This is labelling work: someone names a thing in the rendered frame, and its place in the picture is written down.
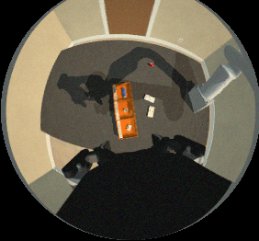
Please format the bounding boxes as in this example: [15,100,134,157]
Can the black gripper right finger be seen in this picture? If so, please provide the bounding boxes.
[144,133,206,165]

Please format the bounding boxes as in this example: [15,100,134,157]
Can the orange labelled bins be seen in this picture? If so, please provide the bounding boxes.
[112,83,138,139]

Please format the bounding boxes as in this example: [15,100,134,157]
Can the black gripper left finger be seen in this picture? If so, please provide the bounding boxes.
[62,141,124,189]

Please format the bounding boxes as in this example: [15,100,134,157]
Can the white domino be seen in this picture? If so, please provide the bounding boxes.
[144,95,154,103]
[148,107,154,117]

